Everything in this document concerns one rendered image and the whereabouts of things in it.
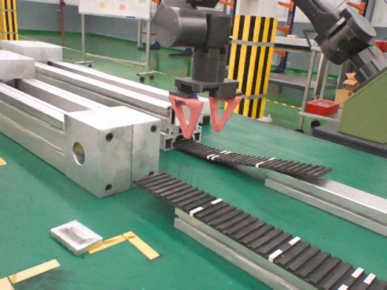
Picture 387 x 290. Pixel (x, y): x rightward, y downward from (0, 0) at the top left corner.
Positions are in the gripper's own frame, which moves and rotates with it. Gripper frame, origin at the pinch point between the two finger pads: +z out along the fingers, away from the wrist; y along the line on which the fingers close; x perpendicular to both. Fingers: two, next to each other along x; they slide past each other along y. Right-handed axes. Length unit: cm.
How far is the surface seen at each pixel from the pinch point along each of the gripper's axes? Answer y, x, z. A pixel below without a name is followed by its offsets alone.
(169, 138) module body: 3.8, -4.8, 2.3
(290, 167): 1.0, 18.6, 0.5
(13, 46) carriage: 7, -68, -7
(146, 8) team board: -338, -449, -30
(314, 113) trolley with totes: -277, -111, 56
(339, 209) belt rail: 1.6, 26.6, 3.5
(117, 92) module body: 5.3, -19.5, -3.5
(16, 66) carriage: 17.7, -36.5, -6.5
